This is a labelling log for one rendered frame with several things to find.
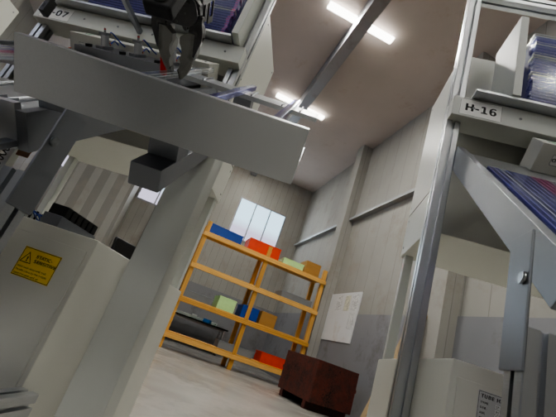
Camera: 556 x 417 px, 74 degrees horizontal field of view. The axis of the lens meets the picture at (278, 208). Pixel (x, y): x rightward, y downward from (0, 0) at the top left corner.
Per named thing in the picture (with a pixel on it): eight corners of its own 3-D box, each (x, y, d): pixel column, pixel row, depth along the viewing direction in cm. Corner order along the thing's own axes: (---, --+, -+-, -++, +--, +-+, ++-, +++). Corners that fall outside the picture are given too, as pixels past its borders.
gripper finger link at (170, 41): (183, 69, 75) (189, 21, 69) (170, 78, 70) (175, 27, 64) (168, 64, 75) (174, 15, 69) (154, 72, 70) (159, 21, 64)
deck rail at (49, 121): (29, 153, 57) (26, 112, 54) (17, 150, 57) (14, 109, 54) (214, 107, 121) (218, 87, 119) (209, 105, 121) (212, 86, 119)
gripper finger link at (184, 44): (204, 75, 74) (207, 26, 69) (192, 84, 70) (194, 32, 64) (189, 71, 75) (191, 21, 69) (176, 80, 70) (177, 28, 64)
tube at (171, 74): (74, 91, 43) (75, 81, 43) (64, 87, 43) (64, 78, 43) (213, 73, 89) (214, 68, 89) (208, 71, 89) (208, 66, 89)
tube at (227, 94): (163, 121, 43) (165, 108, 42) (151, 117, 43) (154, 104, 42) (255, 90, 89) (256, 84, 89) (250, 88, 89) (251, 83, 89)
